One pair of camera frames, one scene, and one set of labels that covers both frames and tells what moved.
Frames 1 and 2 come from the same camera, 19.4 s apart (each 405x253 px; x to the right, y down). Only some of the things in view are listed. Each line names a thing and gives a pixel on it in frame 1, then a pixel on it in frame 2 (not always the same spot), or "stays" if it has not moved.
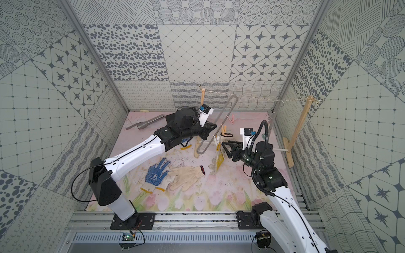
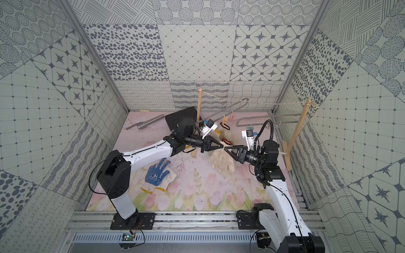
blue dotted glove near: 154,178 stays
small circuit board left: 127,236 stays
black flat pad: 175,118 stays
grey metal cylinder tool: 141,125 stays
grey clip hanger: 214,136 to 255,119
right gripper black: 237,150 stays
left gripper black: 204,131 to 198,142
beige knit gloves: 185,176 to 222,161
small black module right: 263,239 stays
